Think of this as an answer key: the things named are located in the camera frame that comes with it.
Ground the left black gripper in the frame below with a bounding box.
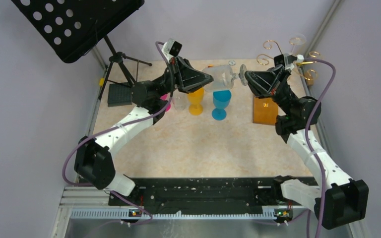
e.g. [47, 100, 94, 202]
[153, 56, 213, 99]

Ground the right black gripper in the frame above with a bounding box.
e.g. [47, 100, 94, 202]
[241, 64, 297, 117]

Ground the clear wine glass front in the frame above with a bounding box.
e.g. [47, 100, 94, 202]
[173, 95, 187, 111]

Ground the clear wine glass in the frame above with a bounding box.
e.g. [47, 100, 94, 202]
[173, 95, 187, 111]
[289, 33, 307, 55]
[202, 64, 248, 92]

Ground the yellow wine glass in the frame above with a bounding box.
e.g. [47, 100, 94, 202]
[187, 88, 204, 116]

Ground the pink wine glass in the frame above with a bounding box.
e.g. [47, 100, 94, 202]
[160, 94, 171, 112]

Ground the blue wine glass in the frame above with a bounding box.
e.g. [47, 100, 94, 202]
[211, 90, 232, 120]

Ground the clear wine glass back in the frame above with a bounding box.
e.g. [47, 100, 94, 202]
[289, 33, 307, 55]

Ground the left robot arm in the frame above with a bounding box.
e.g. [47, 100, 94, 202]
[73, 57, 214, 205]

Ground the gold wine glass rack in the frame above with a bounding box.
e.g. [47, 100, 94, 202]
[253, 37, 322, 126]

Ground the black foot pedal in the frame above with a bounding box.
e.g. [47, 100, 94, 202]
[107, 83, 132, 107]

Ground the black perforated music stand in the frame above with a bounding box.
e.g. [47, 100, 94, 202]
[13, 0, 144, 105]

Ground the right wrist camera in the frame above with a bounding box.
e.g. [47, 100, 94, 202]
[273, 53, 305, 70]

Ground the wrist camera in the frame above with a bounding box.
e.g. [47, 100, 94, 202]
[162, 38, 183, 59]
[273, 53, 305, 70]

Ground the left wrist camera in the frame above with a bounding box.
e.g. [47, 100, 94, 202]
[162, 38, 183, 59]

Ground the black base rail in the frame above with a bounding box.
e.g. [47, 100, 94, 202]
[126, 177, 298, 215]

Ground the aluminium frame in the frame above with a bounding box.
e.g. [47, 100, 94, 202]
[50, 185, 369, 238]

